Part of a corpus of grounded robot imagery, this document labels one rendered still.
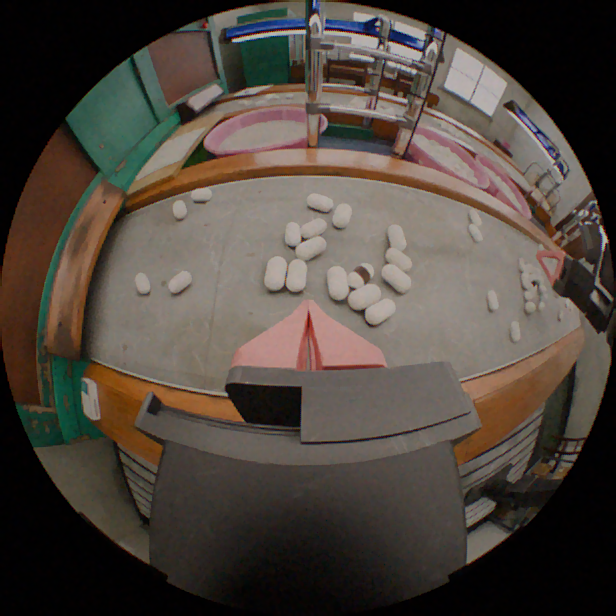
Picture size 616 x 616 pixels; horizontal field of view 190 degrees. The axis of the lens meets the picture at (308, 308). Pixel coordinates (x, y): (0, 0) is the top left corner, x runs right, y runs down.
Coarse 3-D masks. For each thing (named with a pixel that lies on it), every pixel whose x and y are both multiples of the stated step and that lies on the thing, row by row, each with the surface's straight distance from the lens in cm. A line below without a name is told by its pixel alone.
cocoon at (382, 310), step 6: (384, 300) 20; (390, 300) 21; (372, 306) 20; (378, 306) 20; (384, 306) 20; (390, 306) 20; (366, 312) 20; (372, 312) 19; (378, 312) 20; (384, 312) 20; (390, 312) 20; (366, 318) 20; (372, 318) 19; (378, 318) 20; (384, 318) 20; (372, 324) 20
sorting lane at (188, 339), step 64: (256, 192) 31; (320, 192) 29; (384, 192) 33; (128, 256) 39; (192, 256) 28; (256, 256) 23; (320, 256) 23; (384, 256) 25; (448, 256) 31; (512, 256) 50; (128, 320) 33; (192, 320) 24; (256, 320) 21; (384, 320) 22; (448, 320) 27; (512, 320) 40; (576, 320) 125; (192, 384) 24
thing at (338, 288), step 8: (328, 272) 20; (336, 272) 20; (344, 272) 20; (328, 280) 20; (336, 280) 19; (344, 280) 20; (328, 288) 20; (336, 288) 19; (344, 288) 19; (336, 296) 19; (344, 296) 20
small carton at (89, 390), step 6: (84, 384) 38; (90, 384) 37; (84, 390) 38; (90, 390) 37; (96, 390) 37; (84, 396) 39; (90, 396) 37; (96, 396) 38; (84, 402) 40; (90, 402) 37; (96, 402) 38; (84, 408) 40; (90, 408) 37; (96, 408) 38; (90, 414) 38; (96, 414) 38
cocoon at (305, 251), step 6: (312, 240) 21; (318, 240) 21; (324, 240) 22; (300, 246) 21; (306, 246) 21; (312, 246) 21; (318, 246) 21; (324, 246) 22; (300, 252) 21; (306, 252) 21; (312, 252) 21; (318, 252) 22; (300, 258) 21; (306, 258) 21
